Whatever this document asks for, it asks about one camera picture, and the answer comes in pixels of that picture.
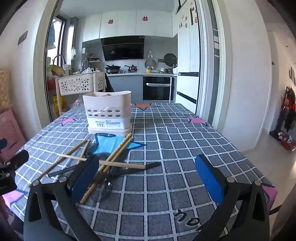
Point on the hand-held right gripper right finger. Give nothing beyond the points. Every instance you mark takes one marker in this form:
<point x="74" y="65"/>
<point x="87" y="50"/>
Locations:
<point x="208" y="178"/>

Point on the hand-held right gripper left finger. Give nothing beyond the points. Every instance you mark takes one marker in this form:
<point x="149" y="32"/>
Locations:
<point x="85" y="176"/>

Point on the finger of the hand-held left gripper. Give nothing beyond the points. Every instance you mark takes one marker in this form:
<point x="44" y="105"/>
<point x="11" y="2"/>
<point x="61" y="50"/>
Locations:
<point x="19" y="158"/>

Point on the wooden chopstick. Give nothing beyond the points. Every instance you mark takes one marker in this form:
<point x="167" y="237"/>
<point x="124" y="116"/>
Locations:
<point x="124" y="165"/>
<point x="71" y="157"/>
<point x="119" y="148"/>
<point x="125" y="148"/>
<point x="84" y="149"/>
<point x="67" y="156"/>

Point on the black spoon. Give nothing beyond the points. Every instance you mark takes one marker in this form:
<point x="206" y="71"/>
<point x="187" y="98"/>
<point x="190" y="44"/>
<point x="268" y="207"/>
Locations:
<point x="143" y="167"/>
<point x="62" y="171"/>

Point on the white plastic utensil holder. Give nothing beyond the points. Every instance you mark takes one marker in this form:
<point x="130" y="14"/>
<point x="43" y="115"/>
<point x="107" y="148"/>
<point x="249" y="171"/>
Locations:
<point x="108" y="120"/>

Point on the pink box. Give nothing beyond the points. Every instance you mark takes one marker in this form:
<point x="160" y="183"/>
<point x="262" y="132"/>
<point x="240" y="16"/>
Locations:
<point x="9" y="132"/>

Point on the grey checked tablecloth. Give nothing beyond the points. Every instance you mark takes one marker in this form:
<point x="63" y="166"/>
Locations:
<point x="175" y="148"/>

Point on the yellow bag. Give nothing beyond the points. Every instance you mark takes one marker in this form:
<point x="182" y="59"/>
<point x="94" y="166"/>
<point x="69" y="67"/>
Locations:
<point x="57" y="103"/>

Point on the cream textured cushion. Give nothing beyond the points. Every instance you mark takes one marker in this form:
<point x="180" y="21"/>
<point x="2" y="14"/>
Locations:
<point x="4" y="90"/>

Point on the white flower-cutout basket cart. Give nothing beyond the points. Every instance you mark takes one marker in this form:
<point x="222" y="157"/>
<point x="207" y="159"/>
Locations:
<point x="76" y="84"/>

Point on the black cloth on chair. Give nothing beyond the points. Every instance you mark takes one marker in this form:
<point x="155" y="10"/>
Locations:
<point x="109" y="85"/>

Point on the grey lower cabinet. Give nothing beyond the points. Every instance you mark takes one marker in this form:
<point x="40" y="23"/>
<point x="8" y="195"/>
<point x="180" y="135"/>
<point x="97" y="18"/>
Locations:
<point x="129" y="88"/>

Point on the black built-in oven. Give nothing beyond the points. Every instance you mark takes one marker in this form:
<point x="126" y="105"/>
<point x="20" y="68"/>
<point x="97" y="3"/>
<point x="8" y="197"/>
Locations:
<point x="156" y="91"/>

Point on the black red hanging cloth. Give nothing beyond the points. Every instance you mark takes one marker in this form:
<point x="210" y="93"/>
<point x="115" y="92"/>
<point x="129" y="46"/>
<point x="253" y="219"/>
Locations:
<point x="289" y="104"/>

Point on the steel kitchen faucet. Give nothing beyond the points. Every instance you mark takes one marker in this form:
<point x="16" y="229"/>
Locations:
<point x="60" y="56"/>

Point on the black wok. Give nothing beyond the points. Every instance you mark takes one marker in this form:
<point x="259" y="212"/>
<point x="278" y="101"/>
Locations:
<point x="113" y="68"/>

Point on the steel cooking pot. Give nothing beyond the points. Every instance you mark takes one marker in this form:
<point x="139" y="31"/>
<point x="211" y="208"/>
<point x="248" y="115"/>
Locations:
<point x="132" y="69"/>

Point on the white refrigerator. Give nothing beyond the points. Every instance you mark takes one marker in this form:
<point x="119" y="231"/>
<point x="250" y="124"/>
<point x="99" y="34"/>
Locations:
<point x="187" y="58"/>

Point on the round dark splatter screen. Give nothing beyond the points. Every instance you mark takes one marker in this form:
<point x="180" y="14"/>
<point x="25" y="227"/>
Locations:
<point x="170" y="59"/>

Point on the round steel steamer rack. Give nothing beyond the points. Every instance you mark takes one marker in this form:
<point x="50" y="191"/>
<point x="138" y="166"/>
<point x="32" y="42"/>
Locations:
<point x="150" y="63"/>

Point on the black range hood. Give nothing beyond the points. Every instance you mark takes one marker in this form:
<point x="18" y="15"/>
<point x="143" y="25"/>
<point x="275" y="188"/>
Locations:
<point x="122" y="49"/>

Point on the white upper cabinets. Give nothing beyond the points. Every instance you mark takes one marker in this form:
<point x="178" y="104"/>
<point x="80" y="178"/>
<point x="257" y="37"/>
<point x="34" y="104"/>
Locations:
<point x="124" y="23"/>

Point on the grey wall switch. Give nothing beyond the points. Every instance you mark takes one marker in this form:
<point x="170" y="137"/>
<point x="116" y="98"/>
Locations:
<point x="22" y="38"/>

